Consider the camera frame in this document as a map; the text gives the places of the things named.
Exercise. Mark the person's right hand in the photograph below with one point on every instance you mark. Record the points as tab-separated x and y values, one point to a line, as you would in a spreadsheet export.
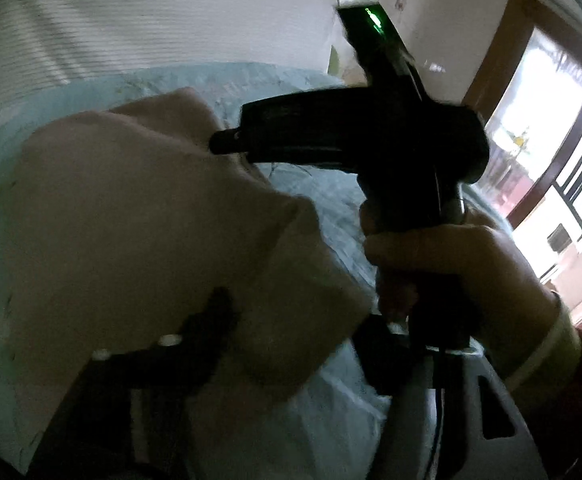
451	270

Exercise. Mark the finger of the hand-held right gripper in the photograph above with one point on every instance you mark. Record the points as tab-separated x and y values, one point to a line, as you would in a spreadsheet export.
228	141

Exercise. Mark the white ribbed duvet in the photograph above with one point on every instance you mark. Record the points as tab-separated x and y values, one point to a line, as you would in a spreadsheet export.
146	20

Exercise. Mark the pink fuzzy sweater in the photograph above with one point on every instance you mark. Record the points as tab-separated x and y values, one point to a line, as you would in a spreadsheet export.
146	210

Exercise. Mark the teal floral blanket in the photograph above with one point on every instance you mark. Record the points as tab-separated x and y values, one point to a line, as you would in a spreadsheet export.
121	85

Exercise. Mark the person's right forearm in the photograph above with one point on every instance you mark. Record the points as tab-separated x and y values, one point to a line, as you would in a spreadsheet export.
561	370

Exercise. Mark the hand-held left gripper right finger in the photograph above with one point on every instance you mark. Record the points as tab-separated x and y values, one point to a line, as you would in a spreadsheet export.
381	355

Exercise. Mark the brown framed window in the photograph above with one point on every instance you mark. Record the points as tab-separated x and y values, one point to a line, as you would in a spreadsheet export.
546	135

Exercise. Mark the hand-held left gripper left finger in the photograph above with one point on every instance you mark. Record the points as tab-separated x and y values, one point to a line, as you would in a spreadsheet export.
211	320

